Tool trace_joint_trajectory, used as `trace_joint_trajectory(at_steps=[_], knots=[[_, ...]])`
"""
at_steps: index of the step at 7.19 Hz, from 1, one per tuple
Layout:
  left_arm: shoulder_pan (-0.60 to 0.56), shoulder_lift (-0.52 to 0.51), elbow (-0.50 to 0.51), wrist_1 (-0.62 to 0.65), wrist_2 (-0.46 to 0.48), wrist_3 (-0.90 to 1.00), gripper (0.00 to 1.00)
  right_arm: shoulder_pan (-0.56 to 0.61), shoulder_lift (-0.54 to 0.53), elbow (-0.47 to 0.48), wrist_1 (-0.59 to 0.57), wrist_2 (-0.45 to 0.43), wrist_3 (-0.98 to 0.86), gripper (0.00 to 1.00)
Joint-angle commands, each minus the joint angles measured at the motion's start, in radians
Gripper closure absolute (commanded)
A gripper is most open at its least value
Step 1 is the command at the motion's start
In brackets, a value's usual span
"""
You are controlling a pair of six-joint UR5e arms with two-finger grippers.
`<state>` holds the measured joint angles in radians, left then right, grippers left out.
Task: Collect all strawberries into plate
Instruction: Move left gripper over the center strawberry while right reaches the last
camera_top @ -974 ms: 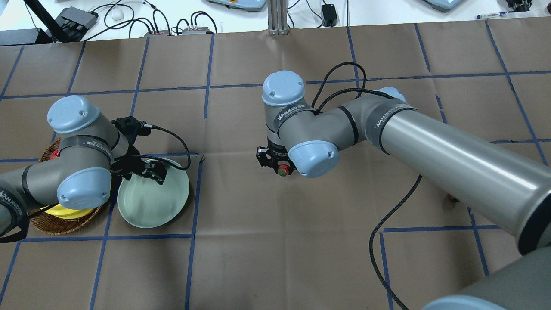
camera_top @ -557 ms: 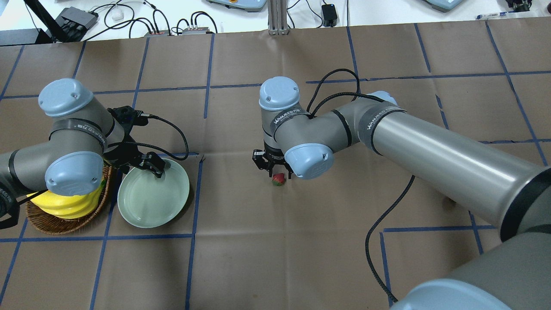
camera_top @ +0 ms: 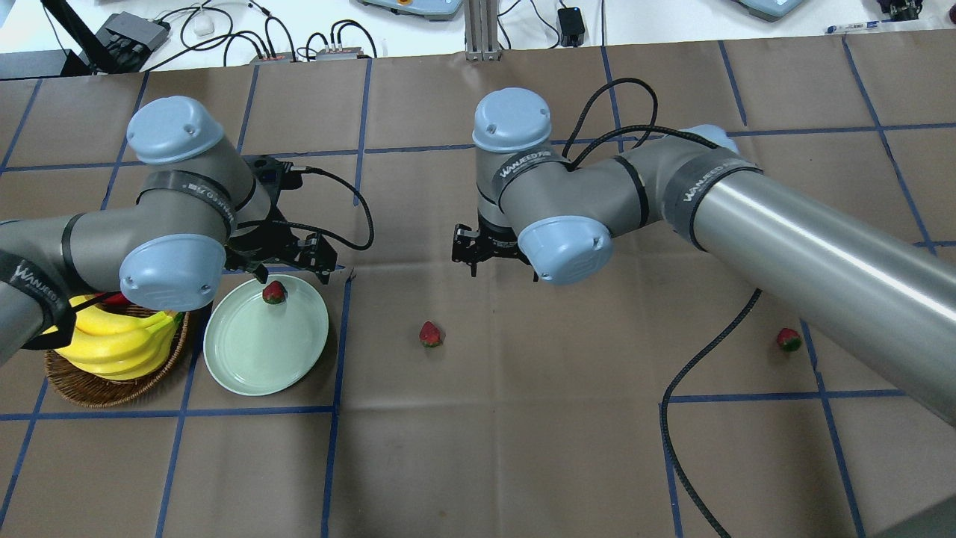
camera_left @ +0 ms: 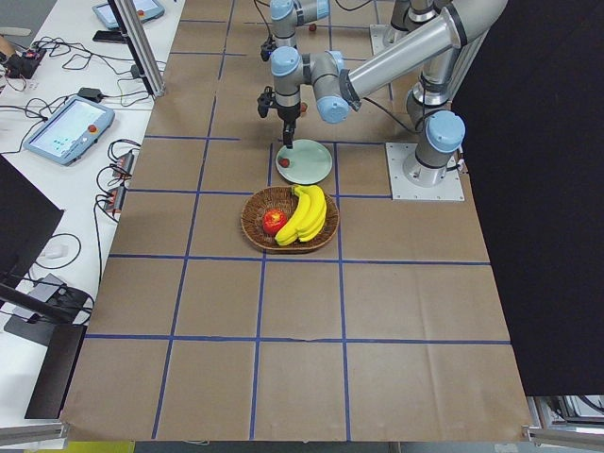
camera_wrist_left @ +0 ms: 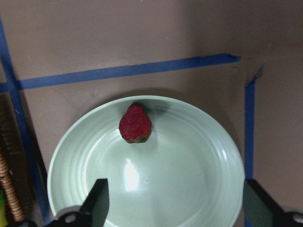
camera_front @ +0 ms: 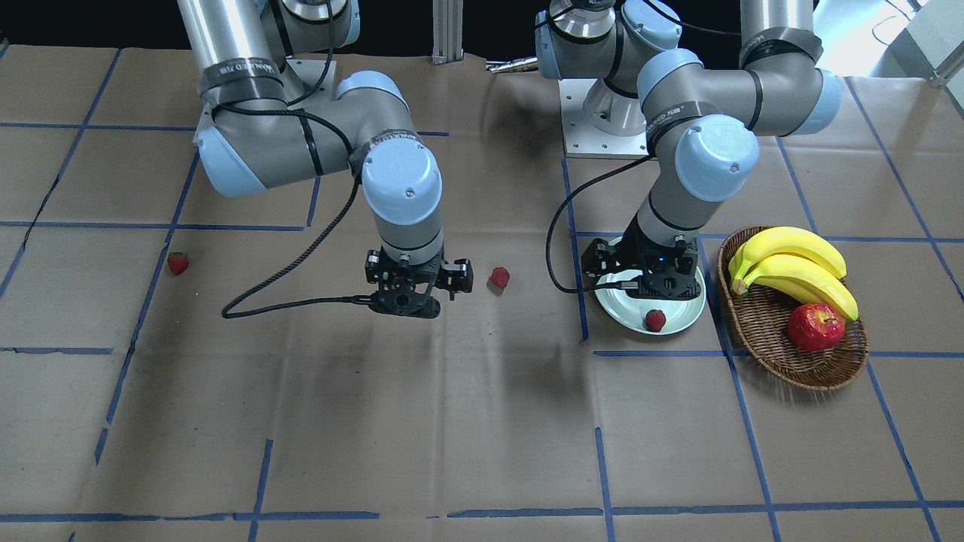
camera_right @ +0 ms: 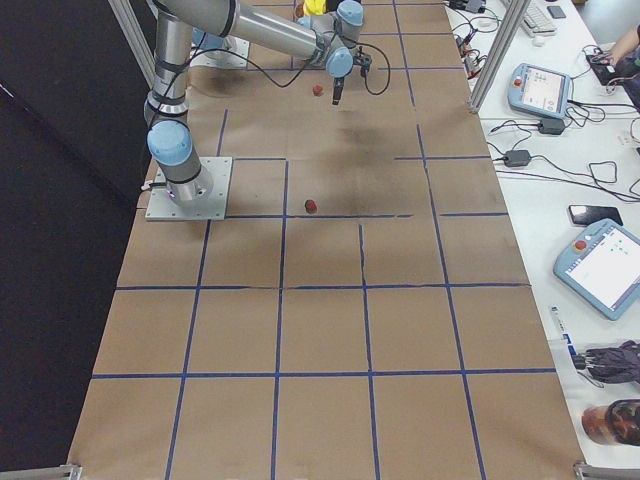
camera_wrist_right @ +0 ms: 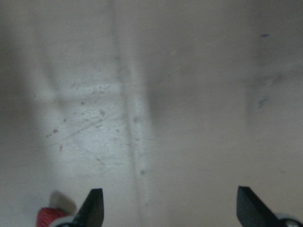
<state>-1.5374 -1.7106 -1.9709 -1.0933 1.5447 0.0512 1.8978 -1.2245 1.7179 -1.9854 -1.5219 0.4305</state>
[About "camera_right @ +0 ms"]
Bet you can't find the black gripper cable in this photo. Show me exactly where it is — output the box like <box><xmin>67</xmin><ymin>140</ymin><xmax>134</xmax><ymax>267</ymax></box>
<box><xmin>189</xmin><ymin>29</ymin><xmax>392</xmax><ymax>96</ymax></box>

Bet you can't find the amber glass jar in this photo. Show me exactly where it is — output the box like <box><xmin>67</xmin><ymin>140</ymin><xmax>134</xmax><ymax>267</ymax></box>
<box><xmin>581</xmin><ymin>399</ymin><xmax>639</xmax><ymax>446</ymax></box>

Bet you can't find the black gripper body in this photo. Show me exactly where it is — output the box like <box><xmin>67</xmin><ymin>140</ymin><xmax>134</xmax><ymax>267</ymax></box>
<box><xmin>329</xmin><ymin>47</ymin><xmax>372</xmax><ymax>89</ymax></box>

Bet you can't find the black smartphone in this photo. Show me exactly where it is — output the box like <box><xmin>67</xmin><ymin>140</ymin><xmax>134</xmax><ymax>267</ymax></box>
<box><xmin>568</xmin><ymin>204</ymin><xmax>624</xmax><ymax>226</ymax></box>

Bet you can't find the black power brick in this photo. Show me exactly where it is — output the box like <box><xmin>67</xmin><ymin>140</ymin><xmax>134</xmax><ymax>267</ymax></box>
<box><xmin>503</xmin><ymin>150</ymin><xmax>531</xmax><ymax>168</ymax></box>
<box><xmin>537</xmin><ymin>118</ymin><xmax>566</xmax><ymax>136</ymax></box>

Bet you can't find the left teach pendant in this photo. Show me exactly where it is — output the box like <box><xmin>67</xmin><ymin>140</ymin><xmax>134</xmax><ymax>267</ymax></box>
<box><xmin>507</xmin><ymin>63</ymin><xmax>571</xmax><ymax>120</ymax></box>

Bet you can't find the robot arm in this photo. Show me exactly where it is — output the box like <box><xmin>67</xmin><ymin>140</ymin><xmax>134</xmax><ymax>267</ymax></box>
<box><xmin>143</xmin><ymin>1</ymin><xmax>371</xmax><ymax>220</ymax></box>

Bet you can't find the dark folded umbrella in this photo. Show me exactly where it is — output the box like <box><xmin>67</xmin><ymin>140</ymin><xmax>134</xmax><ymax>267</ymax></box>
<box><xmin>572</xmin><ymin>340</ymin><xmax>639</xmax><ymax>384</ymax></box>

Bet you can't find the teach pendant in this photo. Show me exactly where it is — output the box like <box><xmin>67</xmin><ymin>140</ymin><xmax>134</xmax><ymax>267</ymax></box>
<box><xmin>553</xmin><ymin>219</ymin><xmax>639</xmax><ymax>320</ymax></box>
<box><xmin>507</xmin><ymin>63</ymin><xmax>571</xmax><ymax>120</ymax></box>

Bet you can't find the right teach pendant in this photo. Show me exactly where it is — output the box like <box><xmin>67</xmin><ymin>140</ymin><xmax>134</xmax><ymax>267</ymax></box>
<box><xmin>553</xmin><ymin>219</ymin><xmax>639</xmax><ymax>320</ymax></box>

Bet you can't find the person hand at desk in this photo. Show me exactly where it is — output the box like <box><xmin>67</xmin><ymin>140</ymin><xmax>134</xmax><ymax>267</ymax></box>
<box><xmin>605</xmin><ymin>41</ymin><xmax>635</xmax><ymax>65</ymax></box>

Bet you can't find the white keyboard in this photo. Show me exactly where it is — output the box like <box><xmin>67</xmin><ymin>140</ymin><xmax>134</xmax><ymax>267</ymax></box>
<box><xmin>521</xmin><ymin>1</ymin><xmax>557</xmax><ymax>38</ymax></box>

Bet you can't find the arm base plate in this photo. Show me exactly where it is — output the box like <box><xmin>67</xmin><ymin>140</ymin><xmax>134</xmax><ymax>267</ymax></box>
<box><xmin>145</xmin><ymin>157</ymin><xmax>233</xmax><ymax>221</ymax></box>
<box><xmin>191</xmin><ymin>37</ymin><xmax>250</xmax><ymax>70</ymax></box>

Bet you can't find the yellow banana bunch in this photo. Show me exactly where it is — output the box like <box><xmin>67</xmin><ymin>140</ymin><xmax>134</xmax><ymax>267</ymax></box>
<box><xmin>302</xmin><ymin>0</ymin><xmax>327</xmax><ymax>16</ymax></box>

